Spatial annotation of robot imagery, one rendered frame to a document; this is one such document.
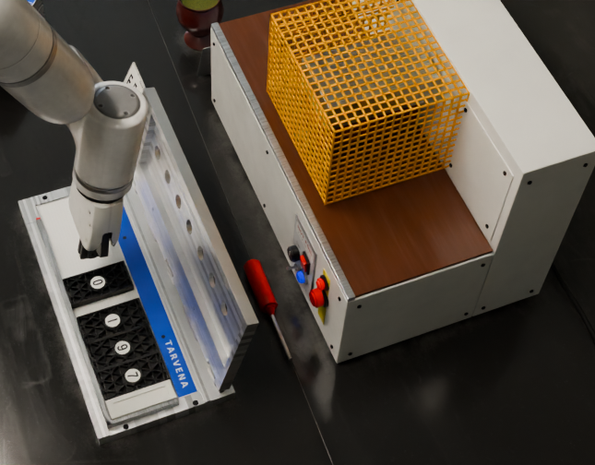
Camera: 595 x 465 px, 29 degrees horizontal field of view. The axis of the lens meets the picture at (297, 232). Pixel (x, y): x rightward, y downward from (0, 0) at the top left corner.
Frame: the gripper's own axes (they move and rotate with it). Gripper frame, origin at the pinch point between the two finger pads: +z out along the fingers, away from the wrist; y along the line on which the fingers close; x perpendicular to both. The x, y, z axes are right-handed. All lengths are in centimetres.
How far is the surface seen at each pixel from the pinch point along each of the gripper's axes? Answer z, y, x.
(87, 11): 5, -55, 17
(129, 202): 4.4, -10.1, 10.1
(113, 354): 5.7, 15.8, -0.7
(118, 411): 6.1, 24.9, -2.6
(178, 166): -15.1, -0.7, 11.7
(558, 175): -38, 28, 51
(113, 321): 5.3, 10.6, 1.1
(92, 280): 5.5, 2.6, 0.2
